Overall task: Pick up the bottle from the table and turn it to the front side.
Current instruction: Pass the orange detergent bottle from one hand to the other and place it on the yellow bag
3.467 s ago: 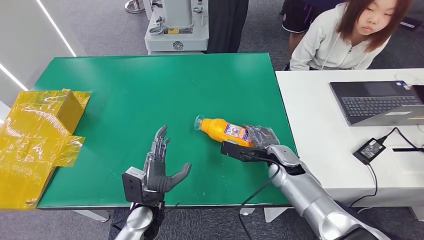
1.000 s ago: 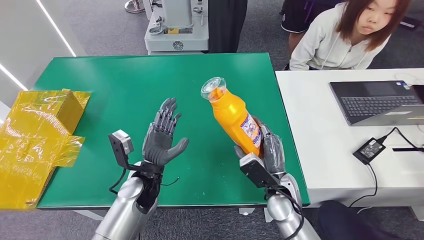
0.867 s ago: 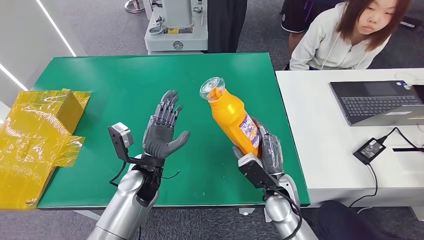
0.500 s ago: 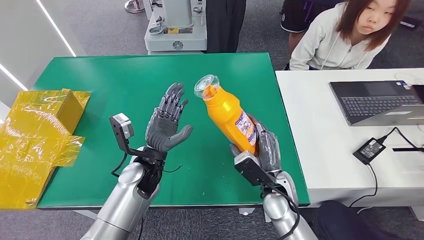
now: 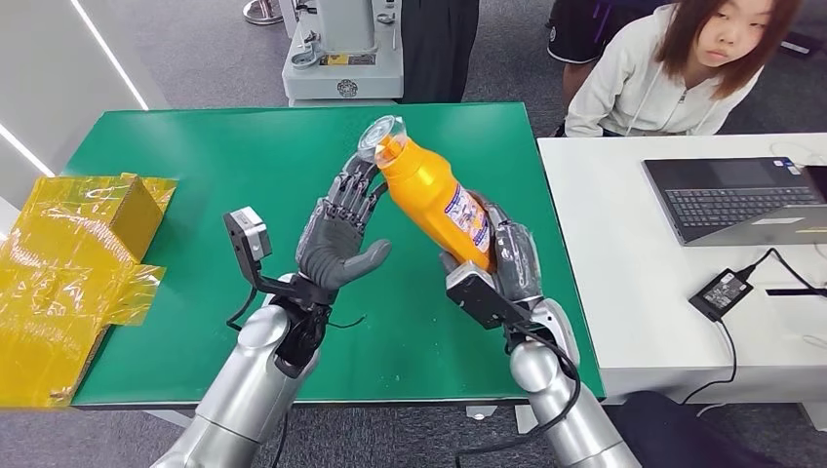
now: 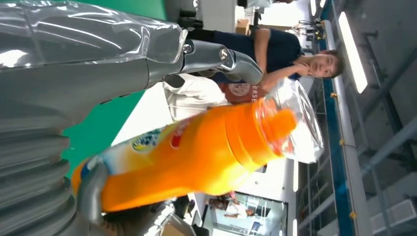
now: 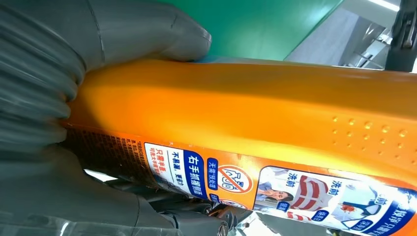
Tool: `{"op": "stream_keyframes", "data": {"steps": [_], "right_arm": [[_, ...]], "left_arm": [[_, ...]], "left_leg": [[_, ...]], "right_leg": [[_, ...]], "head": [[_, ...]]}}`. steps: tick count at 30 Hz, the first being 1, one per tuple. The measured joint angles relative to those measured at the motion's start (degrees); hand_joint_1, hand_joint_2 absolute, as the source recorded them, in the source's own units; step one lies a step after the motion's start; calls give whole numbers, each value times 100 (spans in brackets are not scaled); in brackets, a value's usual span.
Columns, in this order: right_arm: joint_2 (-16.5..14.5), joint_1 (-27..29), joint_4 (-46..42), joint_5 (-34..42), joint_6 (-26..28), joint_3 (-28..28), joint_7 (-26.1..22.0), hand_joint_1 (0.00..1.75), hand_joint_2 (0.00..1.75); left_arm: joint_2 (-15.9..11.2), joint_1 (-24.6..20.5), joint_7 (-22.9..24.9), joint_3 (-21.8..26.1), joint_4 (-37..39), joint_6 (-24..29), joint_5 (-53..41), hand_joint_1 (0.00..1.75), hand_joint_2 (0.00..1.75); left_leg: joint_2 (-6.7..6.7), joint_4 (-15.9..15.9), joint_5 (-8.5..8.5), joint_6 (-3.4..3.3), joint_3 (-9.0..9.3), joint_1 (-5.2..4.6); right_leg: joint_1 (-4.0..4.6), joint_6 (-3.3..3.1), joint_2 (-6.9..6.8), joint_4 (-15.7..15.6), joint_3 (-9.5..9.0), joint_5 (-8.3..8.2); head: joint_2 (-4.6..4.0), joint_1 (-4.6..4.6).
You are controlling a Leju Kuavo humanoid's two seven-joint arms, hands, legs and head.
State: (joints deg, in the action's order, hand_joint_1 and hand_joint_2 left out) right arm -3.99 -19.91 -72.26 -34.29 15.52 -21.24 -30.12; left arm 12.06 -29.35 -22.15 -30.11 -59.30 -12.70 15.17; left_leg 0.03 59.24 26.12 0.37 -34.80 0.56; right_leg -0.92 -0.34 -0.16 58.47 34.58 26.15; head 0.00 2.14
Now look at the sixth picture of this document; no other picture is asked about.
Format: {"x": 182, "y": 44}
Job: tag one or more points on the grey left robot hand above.
{"x": 81, "y": 65}

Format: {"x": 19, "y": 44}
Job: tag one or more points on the orange detergent bottle clear cap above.
{"x": 202, "y": 150}

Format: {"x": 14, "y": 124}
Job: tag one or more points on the white desk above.
{"x": 146, "y": 114}

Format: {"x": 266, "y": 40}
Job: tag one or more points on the seated person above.
{"x": 192, "y": 97}

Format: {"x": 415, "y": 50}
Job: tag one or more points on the reddish brown printed fabric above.
{"x": 238, "y": 92}

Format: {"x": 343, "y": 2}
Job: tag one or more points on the brown cardboard carton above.
{"x": 242, "y": 26}

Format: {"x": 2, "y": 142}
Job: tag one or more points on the white vent grille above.
{"x": 394, "y": 216}

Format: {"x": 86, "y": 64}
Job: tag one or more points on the long ceiling light panel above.
{"x": 353, "y": 52}

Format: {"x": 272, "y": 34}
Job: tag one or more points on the wall display screen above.
{"x": 244, "y": 215}

